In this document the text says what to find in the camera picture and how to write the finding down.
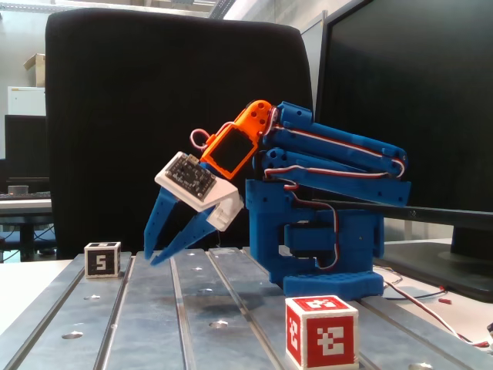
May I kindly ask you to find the red white black servo cable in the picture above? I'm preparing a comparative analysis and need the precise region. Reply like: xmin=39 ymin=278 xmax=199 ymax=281
xmin=283 ymin=183 xmax=344 ymax=271
xmin=263 ymin=164 xmax=404 ymax=182
xmin=189 ymin=128 xmax=213 ymax=150
xmin=260 ymin=107 xmax=408 ymax=173

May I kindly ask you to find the black office chair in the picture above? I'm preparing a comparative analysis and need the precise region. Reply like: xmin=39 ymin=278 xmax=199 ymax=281
xmin=45 ymin=8 xmax=314 ymax=260

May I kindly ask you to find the black keyboard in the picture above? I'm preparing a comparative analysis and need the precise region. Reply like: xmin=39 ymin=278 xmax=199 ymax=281
xmin=0 ymin=191 xmax=52 ymax=200

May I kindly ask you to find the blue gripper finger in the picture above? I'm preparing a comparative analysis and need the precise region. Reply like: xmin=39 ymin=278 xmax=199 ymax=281
xmin=143 ymin=187 xmax=183 ymax=261
xmin=149 ymin=207 xmax=221 ymax=268

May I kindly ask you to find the thin dark wire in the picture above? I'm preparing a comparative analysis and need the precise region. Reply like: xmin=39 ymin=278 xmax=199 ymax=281
xmin=384 ymin=284 xmax=450 ymax=301

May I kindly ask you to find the orange gripper body housing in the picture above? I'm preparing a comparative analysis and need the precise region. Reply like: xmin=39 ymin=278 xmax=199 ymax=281
xmin=200 ymin=99 xmax=277 ymax=180

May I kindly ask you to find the white mount with circuit board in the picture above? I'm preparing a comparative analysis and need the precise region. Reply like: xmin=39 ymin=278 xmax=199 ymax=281
xmin=154 ymin=151 xmax=245 ymax=233

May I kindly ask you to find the small black background monitor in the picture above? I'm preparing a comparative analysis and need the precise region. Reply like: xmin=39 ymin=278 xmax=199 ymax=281
xmin=4 ymin=114 xmax=49 ymax=179

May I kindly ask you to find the large black computer monitor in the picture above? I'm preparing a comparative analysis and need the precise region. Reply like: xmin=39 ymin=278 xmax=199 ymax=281
xmin=310 ymin=0 xmax=493 ymax=304

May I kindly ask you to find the red cube with white markers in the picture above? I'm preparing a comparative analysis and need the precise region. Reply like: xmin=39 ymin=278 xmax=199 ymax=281
xmin=284 ymin=294 xmax=360 ymax=369

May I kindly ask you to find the slotted metal base plate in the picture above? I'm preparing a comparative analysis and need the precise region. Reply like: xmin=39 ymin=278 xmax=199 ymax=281
xmin=0 ymin=247 xmax=478 ymax=370

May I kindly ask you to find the black cube with white markers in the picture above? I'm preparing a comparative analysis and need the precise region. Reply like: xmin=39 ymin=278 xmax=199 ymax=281
xmin=83 ymin=241 xmax=122 ymax=279

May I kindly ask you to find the red white black table cable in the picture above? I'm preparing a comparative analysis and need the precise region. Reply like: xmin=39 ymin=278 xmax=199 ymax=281
xmin=379 ymin=279 xmax=493 ymax=348

